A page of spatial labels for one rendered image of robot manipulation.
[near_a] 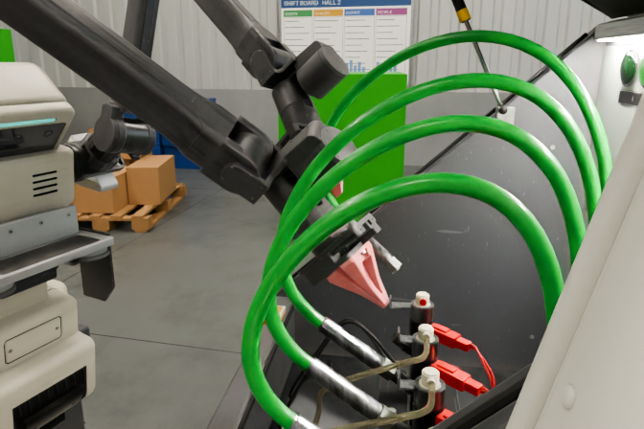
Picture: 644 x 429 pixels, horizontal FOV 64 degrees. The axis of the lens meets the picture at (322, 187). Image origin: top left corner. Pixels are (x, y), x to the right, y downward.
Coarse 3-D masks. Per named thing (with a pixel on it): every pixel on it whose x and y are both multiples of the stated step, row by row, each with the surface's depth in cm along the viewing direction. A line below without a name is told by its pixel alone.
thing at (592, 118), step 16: (464, 32) 60; (480, 32) 59; (496, 32) 58; (416, 48) 63; (432, 48) 63; (528, 48) 57; (544, 48) 56; (384, 64) 66; (560, 64) 56; (368, 80) 68; (576, 80) 55; (352, 96) 69; (576, 96) 55; (336, 112) 71; (592, 112) 55; (592, 128) 55; (608, 144) 55; (608, 160) 55; (608, 176) 55
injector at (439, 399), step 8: (416, 384) 47; (416, 392) 46; (424, 392) 46; (440, 392) 46; (416, 400) 47; (424, 400) 46; (440, 400) 46; (416, 408) 47; (440, 408) 46; (424, 416) 46; (432, 416) 46; (400, 424) 48; (416, 424) 47; (424, 424) 46; (432, 424) 46
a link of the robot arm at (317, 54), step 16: (320, 48) 76; (256, 64) 81; (272, 64) 80; (288, 64) 79; (304, 64) 78; (320, 64) 75; (336, 64) 76; (272, 80) 81; (304, 80) 77; (320, 80) 76; (336, 80) 77; (320, 96) 78
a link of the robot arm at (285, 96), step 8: (296, 72) 79; (288, 80) 80; (296, 80) 80; (280, 88) 80; (288, 88) 79; (296, 88) 79; (272, 96) 82; (280, 96) 80; (288, 96) 79; (296, 96) 79; (304, 96) 79; (280, 104) 79; (288, 104) 78; (280, 112) 80
